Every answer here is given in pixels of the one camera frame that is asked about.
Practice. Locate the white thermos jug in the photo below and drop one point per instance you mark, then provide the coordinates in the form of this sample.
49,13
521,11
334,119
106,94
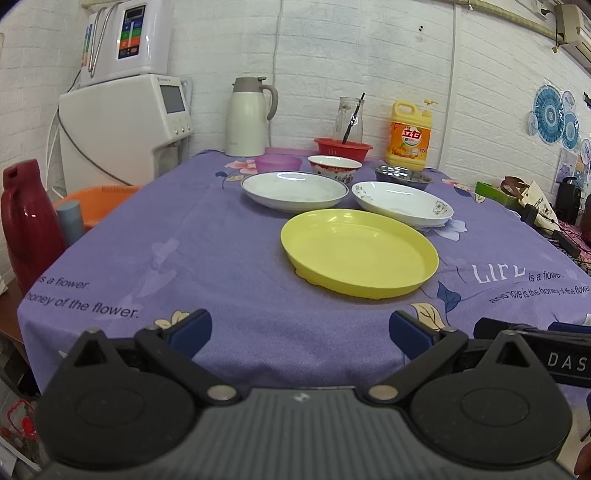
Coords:
251,106

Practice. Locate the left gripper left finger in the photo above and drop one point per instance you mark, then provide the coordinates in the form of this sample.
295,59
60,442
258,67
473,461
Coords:
169,353

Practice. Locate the purple plastic bowl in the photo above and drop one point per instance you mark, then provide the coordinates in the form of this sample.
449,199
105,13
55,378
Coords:
277,163

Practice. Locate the white plate with floral print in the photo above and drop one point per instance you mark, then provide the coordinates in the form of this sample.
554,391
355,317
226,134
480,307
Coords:
411,206

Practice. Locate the grey cylinder cup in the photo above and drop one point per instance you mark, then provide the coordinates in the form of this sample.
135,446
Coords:
70,221

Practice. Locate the red plastic basket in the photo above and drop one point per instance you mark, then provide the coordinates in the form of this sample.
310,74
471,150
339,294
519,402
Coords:
351,150

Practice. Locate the green box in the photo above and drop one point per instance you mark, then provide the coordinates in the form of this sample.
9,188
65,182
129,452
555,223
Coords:
494,193

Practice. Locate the red patterned ceramic bowl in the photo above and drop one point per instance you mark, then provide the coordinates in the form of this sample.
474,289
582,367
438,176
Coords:
334,167

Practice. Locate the yellow plastic plate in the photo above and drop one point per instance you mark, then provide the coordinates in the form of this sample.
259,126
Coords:
358,254

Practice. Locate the purple floral tablecloth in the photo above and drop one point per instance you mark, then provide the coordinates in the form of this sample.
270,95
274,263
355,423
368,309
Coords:
192,239

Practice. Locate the orange plastic stool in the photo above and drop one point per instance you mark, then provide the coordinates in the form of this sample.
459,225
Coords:
98,202

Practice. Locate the plain white ceramic plate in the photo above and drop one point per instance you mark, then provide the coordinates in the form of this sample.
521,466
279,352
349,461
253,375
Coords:
294,192

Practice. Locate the black stirring stick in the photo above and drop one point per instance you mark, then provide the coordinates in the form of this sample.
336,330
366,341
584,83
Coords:
354,118

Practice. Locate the red thermos flask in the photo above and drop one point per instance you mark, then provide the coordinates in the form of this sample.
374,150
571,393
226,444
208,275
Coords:
30,224

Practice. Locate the white air conditioner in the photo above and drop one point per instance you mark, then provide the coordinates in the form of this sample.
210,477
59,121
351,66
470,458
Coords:
573,27

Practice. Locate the blue paper fan decoration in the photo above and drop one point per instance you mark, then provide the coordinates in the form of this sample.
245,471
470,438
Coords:
553,118

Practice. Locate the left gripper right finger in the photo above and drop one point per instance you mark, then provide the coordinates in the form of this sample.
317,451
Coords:
430,352

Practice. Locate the white tote bag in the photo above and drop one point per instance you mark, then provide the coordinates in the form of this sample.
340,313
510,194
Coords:
536,206

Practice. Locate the white water dispenser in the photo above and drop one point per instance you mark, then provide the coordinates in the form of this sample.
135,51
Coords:
124,132

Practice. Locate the white water purifier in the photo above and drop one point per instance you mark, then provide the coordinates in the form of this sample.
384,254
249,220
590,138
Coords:
126,38

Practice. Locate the yellow dish soap bottle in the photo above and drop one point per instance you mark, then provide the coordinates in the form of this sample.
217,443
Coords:
410,135

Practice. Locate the clear glass pitcher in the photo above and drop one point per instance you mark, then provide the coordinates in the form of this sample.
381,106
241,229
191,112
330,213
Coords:
347,106

